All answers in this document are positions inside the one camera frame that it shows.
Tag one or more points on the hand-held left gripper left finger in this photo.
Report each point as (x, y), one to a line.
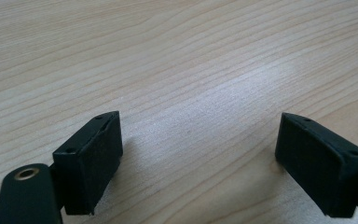
(88, 165)

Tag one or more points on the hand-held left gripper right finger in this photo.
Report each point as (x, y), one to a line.
(317, 165)

